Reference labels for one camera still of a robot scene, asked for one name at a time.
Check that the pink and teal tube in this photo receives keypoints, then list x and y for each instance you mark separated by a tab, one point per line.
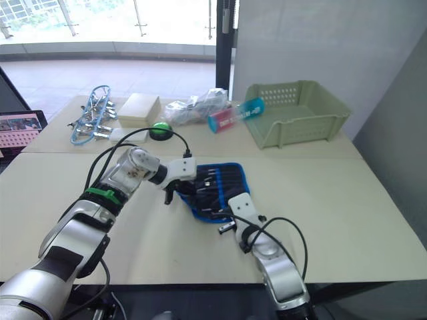
233	115

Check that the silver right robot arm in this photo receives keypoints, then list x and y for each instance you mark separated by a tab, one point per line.
280	266

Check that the dark grey board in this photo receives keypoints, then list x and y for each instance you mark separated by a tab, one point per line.
11	93

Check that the white flat case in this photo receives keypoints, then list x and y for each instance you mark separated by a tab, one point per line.
116	135

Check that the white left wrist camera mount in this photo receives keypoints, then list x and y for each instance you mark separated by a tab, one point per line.
181	166

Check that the green push button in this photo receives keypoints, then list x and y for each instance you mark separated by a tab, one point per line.
160	126

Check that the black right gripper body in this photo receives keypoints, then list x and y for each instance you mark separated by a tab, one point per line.
228	227

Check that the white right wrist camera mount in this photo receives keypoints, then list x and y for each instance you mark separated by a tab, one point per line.
243	206

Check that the beige cardboard box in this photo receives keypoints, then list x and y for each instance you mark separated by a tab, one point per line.
138	106

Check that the black tool roll blue trim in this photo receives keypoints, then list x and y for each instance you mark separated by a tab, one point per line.
227	180

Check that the pale green plastic basket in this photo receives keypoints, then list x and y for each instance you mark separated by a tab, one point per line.
293	111

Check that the black door frame pillar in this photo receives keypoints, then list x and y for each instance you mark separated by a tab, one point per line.
221	60

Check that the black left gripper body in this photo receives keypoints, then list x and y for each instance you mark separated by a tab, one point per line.
180	186

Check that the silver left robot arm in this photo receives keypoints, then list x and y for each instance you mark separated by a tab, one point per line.
66	240

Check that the blue clip hanger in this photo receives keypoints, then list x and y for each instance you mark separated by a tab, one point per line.
90	116

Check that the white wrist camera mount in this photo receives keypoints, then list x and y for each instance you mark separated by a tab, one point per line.
243	206
181	166

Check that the metal railing post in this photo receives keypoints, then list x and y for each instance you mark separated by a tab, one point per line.
140	23
210	23
5	30
71	23

